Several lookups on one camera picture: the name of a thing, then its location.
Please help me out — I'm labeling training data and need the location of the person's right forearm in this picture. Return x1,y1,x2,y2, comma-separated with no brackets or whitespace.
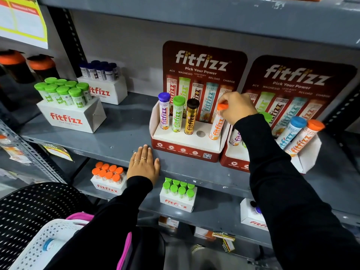
233,114,360,270

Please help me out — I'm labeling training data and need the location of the orange-capped white tablet tube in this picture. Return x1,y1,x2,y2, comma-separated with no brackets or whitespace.
209,103,229,140
285,119,326,157

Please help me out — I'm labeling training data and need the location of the person's left forearm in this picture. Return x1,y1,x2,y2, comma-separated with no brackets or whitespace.
45,176,154,270

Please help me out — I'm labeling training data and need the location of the grey slotted rack post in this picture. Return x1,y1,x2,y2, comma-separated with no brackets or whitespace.
0,120,67,184

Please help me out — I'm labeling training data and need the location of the grey metal shelf rack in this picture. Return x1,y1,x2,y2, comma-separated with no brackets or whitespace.
0,0,360,270

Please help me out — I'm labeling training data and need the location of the red and white display box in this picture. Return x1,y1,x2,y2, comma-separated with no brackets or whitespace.
220,55,358,174
149,40,248,163

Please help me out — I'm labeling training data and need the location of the orange-lidded black shaker bottle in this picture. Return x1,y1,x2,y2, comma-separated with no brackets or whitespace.
0,49,36,84
27,54,60,81

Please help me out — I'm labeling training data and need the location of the person's left hand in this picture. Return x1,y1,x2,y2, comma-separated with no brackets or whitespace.
127,144,161,186

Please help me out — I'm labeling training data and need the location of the blue-capped tablet tube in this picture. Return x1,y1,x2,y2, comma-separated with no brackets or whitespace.
275,116,308,150
42,238,67,255

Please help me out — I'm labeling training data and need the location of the group of navy-capped tubes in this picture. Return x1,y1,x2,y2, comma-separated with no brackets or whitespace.
79,60,120,82

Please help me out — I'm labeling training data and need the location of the yellow shelf label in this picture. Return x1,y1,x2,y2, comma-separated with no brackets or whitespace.
42,143,74,162

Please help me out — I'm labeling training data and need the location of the clear plastic packet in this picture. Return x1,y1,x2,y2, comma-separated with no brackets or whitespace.
0,134,32,164

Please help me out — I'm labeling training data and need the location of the white perforated basket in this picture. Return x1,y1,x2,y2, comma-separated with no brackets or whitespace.
8,218,91,270

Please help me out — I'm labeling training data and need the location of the yellow and white shelf tag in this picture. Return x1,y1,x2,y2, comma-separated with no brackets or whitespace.
212,232,236,242
222,239,236,253

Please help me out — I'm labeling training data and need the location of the black-capped gold tablet tube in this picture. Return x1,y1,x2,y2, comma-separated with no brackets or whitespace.
184,98,200,135

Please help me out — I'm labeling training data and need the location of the black perforated basket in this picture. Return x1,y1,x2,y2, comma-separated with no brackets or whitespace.
0,182,94,270

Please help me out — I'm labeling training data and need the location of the group of orange-capped tubes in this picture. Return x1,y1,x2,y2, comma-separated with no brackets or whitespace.
92,162,124,184

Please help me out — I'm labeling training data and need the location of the small white carton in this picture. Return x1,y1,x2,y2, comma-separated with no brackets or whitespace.
158,216,180,230

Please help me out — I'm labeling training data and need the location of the person's right hand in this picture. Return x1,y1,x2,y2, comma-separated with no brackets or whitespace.
218,91,258,126

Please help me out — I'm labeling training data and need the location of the white cardboard tube box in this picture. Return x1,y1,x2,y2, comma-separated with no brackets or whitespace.
90,174,128,196
240,198,269,232
159,187,198,213
37,97,107,134
77,75,128,105

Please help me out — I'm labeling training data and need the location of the group of green-capped tubes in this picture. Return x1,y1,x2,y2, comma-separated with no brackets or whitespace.
163,177,196,201
34,77,93,108

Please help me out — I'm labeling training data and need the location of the orange and white packet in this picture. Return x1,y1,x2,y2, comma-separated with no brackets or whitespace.
194,227,217,242

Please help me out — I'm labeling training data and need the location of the pink basket handle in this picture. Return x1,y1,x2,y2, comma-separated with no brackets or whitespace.
66,212,133,270

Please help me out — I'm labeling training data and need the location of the yellow and white poster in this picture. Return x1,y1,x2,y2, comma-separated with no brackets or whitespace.
0,0,48,50

